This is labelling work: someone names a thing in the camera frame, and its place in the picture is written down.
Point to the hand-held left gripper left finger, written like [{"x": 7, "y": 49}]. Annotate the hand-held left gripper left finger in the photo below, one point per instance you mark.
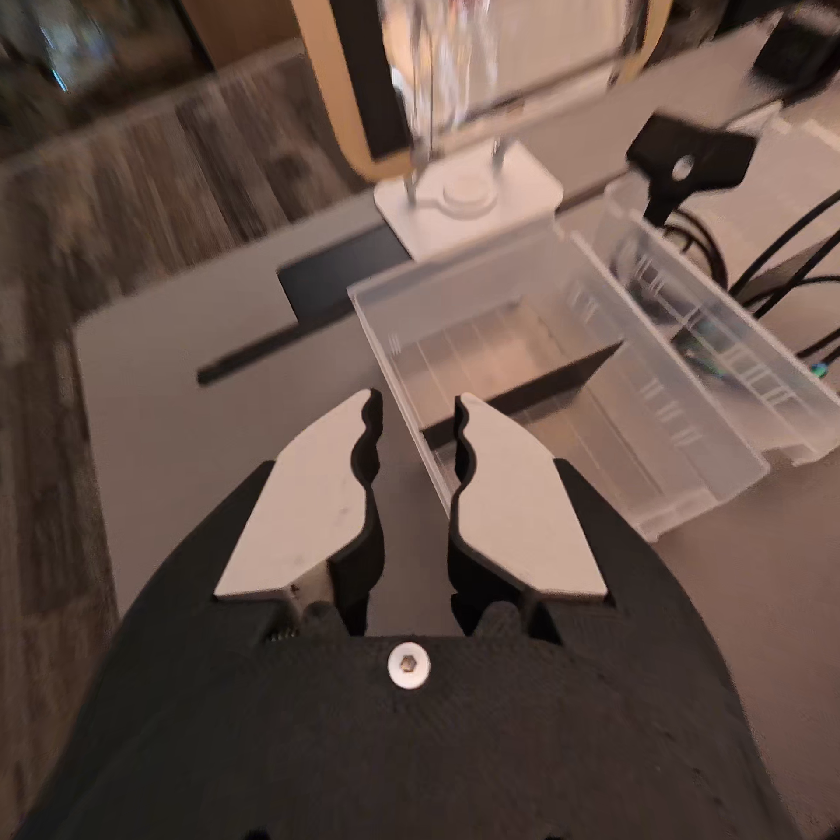
[{"x": 308, "y": 505}]

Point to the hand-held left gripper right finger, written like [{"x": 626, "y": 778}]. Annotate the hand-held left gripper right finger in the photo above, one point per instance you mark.
[{"x": 525, "y": 512}]

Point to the black power adapter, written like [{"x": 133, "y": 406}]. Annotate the black power adapter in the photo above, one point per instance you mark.
[{"x": 794, "y": 46}]

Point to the wooden framed instruction board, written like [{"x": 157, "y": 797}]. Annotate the wooden framed instruction board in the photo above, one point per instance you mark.
[{"x": 367, "y": 79}]

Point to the cardboard box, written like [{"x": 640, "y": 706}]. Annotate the cardboard box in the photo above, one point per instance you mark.
[{"x": 236, "y": 33}]

